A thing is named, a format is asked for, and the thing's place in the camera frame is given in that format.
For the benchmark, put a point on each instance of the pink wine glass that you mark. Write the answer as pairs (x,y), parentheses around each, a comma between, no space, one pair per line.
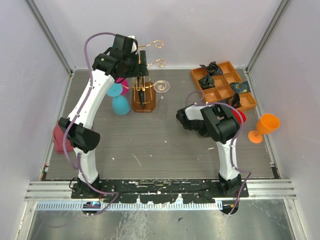
(125,85)

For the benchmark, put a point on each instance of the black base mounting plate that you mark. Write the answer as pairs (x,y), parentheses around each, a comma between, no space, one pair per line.
(156,191)

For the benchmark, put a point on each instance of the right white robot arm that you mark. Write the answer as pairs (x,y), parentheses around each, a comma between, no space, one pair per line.
(221,122)

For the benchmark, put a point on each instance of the orange wine glass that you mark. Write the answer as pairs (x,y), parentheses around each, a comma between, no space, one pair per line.
(267,124)

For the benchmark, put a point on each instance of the blue floral flat napkin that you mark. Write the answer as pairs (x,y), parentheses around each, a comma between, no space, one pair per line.
(240,87)

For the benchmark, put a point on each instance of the clear wine glass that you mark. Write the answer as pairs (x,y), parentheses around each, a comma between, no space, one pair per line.
(162,87)

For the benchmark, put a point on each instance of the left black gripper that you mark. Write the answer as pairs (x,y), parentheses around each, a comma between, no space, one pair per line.
(134,73)

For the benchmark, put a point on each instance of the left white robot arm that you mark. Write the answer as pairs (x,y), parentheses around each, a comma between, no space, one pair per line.
(77,127)

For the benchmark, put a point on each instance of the front blue wine glass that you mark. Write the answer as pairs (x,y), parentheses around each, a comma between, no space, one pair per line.
(119,103)

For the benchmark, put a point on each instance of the dark orange folded napkin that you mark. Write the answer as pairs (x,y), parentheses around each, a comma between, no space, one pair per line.
(234,101)

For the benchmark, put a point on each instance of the red wine glass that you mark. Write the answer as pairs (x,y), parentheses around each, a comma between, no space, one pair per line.
(240,116)

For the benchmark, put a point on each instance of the dark folded napkin rear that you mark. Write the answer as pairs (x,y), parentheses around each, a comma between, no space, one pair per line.
(213,69)

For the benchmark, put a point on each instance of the maroon cloth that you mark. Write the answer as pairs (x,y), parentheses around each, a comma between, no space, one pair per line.
(58,139)

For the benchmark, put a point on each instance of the gold wire glass rack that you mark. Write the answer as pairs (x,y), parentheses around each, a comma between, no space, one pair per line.
(143,92)

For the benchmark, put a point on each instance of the wooden compartment tray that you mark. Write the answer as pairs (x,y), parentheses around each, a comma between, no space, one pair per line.
(222,89)

